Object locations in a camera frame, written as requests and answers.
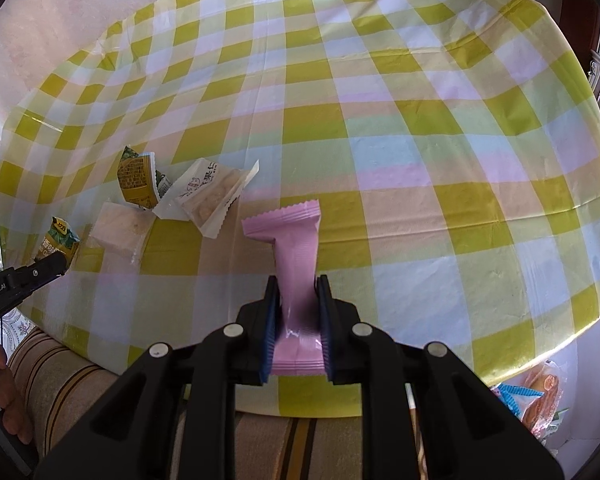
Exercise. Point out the green checkered tablecloth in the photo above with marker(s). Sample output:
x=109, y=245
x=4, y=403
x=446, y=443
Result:
x=380, y=160

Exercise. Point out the olive yellow snack packet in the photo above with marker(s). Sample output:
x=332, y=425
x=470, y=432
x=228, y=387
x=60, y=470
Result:
x=137, y=180

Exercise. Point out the translucent bread packet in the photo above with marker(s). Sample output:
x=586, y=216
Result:
x=120, y=225

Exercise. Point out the white nut pastry packet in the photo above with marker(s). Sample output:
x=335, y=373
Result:
x=205, y=197

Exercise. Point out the clear fried twist packet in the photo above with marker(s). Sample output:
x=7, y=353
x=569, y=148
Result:
x=545, y=390

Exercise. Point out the green yellow snack packet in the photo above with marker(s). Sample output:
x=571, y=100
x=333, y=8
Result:
x=60, y=240

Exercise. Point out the pink snack packet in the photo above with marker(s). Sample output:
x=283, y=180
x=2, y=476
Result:
x=295, y=255

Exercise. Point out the person's left hand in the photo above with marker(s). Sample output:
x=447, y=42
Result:
x=7, y=395

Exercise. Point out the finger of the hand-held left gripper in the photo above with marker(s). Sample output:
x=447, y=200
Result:
x=45, y=266

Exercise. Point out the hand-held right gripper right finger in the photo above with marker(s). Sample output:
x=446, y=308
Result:
x=326, y=330

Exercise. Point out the purple white cardboard box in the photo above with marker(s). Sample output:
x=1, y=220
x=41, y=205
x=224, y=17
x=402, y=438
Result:
x=590, y=360

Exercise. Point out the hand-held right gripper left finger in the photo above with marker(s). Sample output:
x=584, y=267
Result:
x=270, y=330

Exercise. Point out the blue white snack packet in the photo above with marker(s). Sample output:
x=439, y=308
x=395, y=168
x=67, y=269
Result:
x=510, y=395

